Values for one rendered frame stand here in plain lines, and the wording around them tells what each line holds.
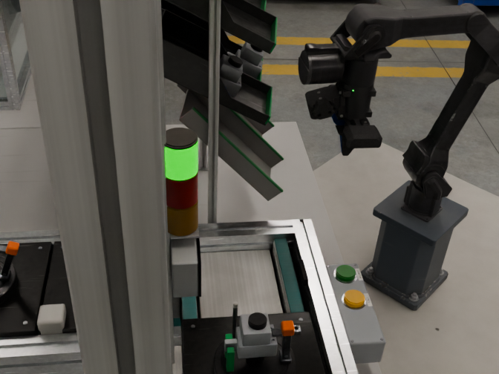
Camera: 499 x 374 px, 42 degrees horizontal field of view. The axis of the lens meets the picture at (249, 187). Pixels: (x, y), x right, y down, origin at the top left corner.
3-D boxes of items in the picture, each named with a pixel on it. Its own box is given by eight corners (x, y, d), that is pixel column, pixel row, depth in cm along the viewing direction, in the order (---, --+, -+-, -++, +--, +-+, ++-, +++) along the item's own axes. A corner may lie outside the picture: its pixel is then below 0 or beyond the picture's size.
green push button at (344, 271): (351, 270, 134) (353, 263, 133) (356, 284, 131) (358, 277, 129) (333, 271, 133) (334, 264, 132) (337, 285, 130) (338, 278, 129)
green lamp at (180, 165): (197, 159, 92) (197, 130, 89) (198, 180, 88) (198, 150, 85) (161, 160, 91) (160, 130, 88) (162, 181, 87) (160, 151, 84)
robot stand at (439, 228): (448, 277, 147) (469, 208, 135) (414, 312, 138) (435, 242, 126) (393, 246, 154) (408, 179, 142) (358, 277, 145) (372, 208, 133)
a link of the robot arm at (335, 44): (370, 7, 108) (301, 10, 106) (388, 27, 102) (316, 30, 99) (359, 69, 115) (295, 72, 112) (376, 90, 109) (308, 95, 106)
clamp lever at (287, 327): (290, 349, 111) (292, 319, 106) (292, 358, 109) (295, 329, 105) (269, 351, 110) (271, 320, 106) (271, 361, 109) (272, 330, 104)
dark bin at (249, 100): (267, 95, 144) (284, 68, 140) (265, 126, 133) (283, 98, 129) (151, 38, 137) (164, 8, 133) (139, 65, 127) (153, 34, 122)
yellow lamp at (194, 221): (197, 214, 98) (197, 188, 95) (199, 235, 94) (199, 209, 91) (163, 215, 97) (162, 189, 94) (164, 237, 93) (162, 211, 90)
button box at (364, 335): (353, 283, 138) (357, 261, 135) (381, 363, 122) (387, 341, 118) (321, 284, 137) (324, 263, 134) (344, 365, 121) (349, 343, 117)
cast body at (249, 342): (272, 335, 110) (275, 307, 106) (276, 356, 106) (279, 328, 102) (223, 339, 109) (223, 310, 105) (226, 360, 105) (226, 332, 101)
